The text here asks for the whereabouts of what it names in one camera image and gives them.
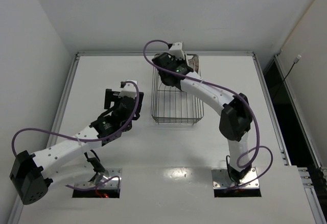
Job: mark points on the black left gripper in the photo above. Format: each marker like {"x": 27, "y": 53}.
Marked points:
{"x": 110, "y": 99}

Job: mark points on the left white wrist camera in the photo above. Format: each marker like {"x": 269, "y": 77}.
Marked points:
{"x": 128, "y": 90}

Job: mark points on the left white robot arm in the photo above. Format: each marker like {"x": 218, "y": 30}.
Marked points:
{"x": 32, "y": 174}

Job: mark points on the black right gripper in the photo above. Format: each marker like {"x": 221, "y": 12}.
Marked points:
{"x": 161, "y": 59}

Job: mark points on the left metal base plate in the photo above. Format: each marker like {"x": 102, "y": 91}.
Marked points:
{"x": 109, "y": 180}

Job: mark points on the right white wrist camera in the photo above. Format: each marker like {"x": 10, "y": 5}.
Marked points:
{"x": 176, "y": 50}

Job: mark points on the wire dish rack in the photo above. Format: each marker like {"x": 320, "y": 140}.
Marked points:
{"x": 169, "y": 105}

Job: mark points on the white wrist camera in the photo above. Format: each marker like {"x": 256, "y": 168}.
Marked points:
{"x": 176, "y": 50}
{"x": 128, "y": 90}

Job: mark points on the green rimmed white plate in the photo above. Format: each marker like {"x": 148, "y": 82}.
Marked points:
{"x": 193, "y": 62}

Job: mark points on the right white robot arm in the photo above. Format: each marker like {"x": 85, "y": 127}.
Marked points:
{"x": 235, "y": 118}

